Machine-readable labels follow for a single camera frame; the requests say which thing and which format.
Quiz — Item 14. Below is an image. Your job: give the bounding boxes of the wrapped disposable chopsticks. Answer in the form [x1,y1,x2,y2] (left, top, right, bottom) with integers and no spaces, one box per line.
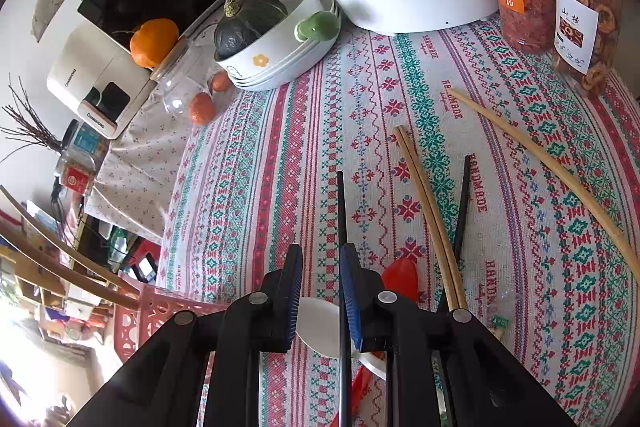
[487,315,510,340]

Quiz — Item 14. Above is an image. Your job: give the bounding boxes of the jar of dried hawthorn slices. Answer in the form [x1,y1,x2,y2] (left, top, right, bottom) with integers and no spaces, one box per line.
[554,0,623,94]

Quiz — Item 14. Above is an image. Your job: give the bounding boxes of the white plastic spoon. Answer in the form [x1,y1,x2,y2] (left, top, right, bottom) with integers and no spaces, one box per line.
[296,297,386,381]

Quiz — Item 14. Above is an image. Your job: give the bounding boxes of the red plastic spoon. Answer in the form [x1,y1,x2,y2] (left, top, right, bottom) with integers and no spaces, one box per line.
[352,258,419,415]

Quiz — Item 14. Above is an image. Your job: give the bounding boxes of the white air fryer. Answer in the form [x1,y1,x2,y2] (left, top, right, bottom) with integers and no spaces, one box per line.
[47,23,156,140]

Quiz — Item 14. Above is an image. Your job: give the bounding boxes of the dark green pumpkin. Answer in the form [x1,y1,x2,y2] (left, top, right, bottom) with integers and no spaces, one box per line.
[214,0,288,61]

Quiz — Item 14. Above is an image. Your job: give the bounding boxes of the long thick bamboo chopstick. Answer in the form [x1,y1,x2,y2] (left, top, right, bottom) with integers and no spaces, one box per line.
[446,86,640,284]

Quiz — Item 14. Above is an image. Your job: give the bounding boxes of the bamboo chopstick pair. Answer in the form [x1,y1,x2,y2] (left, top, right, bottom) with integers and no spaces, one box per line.
[394,126,468,311]

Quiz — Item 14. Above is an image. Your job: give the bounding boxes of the white ceramic casserole dish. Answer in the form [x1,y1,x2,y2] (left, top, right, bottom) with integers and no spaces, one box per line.
[216,0,342,91]

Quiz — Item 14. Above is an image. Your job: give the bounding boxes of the pink plastic basket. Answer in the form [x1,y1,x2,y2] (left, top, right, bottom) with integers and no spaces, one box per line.
[114,275,228,363]

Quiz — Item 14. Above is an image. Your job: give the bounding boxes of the orange tangerine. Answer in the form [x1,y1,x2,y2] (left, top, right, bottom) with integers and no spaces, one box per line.
[129,18,179,68]

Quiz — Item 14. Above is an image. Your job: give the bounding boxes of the patterned tablecloth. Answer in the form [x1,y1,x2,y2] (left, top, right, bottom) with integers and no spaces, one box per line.
[158,18,639,426]

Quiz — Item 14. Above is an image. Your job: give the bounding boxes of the black chopstick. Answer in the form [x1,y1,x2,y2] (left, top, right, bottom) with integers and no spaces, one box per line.
[337,171,352,427]
[437,154,473,313]

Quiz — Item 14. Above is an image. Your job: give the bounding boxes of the white floral cloth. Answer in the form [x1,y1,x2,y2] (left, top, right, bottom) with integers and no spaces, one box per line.
[82,0,321,249]

